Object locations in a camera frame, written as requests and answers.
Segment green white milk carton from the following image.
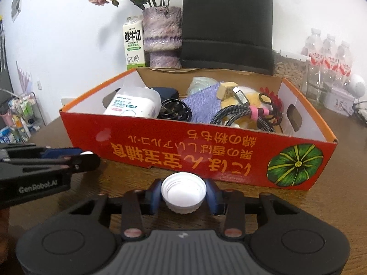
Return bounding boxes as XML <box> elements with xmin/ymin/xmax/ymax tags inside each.
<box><xmin>123</xmin><ymin>16</ymin><xmax>145</xmax><ymax>70</ymax></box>

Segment clear container of pellets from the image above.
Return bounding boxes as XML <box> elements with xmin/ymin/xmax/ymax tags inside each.
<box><xmin>272</xmin><ymin>50</ymin><xmax>311</xmax><ymax>92</ymax></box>

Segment white round camera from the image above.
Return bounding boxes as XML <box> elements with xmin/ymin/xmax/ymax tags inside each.
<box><xmin>345</xmin><ymin>74</ymin><xmax>367</xmax><ymax>96</ymax></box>

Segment purple wall decal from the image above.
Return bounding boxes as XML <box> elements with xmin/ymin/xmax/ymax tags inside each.
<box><xmin>16</xmin><ymin>61</ymin><xmax>33</xmax><ymax>95</ymax></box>

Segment yellow white plush toy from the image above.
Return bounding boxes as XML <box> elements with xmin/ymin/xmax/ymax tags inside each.
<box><xmin>221</xmin><ymin>86</ymin><xmax>276</xmax><ymax>129</ymax></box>

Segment navy pouch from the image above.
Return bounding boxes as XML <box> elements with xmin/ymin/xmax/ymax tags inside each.
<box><xmin>149</xmin><ymin>87</ymin><xmax>180</xmax><ymax>101</ymax></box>

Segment empty glass jar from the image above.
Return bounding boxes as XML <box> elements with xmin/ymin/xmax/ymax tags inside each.
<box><xmin>306</xmin><ymin>63</ymin><xmax>334</xmax><ymax>105</ymax></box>

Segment purple marbled vase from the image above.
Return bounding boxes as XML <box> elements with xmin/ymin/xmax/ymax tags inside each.
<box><xmin>142</xmin><ymin>6</ymin><xmax>183</xmax><ymax>68</ymax></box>

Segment ribbed white bottle cap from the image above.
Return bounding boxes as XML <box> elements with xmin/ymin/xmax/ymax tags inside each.
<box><xmin>161</xmin><ymin>172</ymin><xmax>207</xmax><ymax>215</ymax></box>

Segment iridescent plastic bag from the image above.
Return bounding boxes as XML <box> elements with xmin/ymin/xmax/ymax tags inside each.
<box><xmin>186</xmin><ymin>76</ymin><xmax>220</xmax><ymax>96</ymax></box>

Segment clear water bottle red label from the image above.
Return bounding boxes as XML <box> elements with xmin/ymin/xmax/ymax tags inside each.
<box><xmin>334</xmin><ymin>41</ymin><xmax>353</xmax><ymax>86</ymax></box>
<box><xmin>320</xmin><ymin>34</ymin><xmax>336</xmax><ymax>75</ymax></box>
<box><xmin>301</xmin><ymin>28</ymin><xmax>323</xmax><ymax>72</ymax></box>

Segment red flower hair tie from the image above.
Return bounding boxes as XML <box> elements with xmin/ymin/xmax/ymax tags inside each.
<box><xmin>258</xmin><ymin>87</ymin><xmax>284</xmax><ymax>112</ymax></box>

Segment clear cotton swab box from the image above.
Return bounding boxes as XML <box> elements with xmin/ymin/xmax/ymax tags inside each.
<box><xmin>103</xmin><ymin>86</ymin><xmax>161</xmax><ymax>118</ymax></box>

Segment rack of small bottles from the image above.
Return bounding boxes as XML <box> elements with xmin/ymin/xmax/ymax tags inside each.
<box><xmin>0</xmin><ymin>92</ymin><xmax>46</xmax><ymax>144</ymax></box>

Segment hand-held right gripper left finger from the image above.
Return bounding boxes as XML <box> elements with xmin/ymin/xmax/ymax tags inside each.
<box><xmin>70</xmin><ymin>179</ymin><xmax>165</xmax><ymax>239</ymax></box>

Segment braided grey cable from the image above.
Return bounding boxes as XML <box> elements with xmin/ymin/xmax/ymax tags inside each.
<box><xmin>211</xmin><ymin>87</ymin><xmax>283</xmax><ymax>134</ymax></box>

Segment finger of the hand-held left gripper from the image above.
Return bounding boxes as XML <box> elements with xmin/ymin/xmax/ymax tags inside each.
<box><xmin>0</xmin><ymin>144</ymin><xmax>83</xmax><ymax>159</ymax></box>
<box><xmin>0</xmin><ymin>154</ymin><xmax>101</xmax><ymax>175</ymax></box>

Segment wall poster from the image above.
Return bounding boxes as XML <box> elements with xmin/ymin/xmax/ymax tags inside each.
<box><xmin>11</xmin><ymin>0</ymin><xmax>23</xmax><ymax>22</ymax></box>

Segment black paper bag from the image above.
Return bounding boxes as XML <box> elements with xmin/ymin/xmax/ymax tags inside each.
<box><xmin>181</xmin><ymin>0</ymin><xmax>274</xmax><ymax>76</ymax></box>

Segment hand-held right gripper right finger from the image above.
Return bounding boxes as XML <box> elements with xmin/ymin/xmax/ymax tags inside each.
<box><xmin>204</xmin><ymin>180</ymin><xmax>293</xmax><ymax>239</ymax></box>

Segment purple knit pouch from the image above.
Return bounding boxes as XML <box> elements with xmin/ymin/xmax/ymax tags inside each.
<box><xmin>181</xmin><ymin>84</ymin><xmax>222</xmax><ymax>124</ymax></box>

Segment wooden desktop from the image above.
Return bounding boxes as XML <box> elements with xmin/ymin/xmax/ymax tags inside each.
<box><xmin>0</xmin><ymin>92</ymin><xmax>367</xmax><ymax>275</ymax></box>

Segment red cardboard box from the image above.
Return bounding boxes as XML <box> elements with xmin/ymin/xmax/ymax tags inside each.
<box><xmin>59</xmin><ymin>68</ymin><xmax>338</xmax><ymax>192</ymax></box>

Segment beige small block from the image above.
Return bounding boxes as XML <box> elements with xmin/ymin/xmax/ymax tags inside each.
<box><xmin>216</xmin><ymin>82</ymin><xmax>240</xmax><ymax>101</ymax></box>

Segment black usb cable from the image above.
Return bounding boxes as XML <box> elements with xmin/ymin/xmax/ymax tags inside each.
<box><xmin>159</xmin><ymin>99</ymin><xmax>192</xmax><ymax>121</ymax></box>

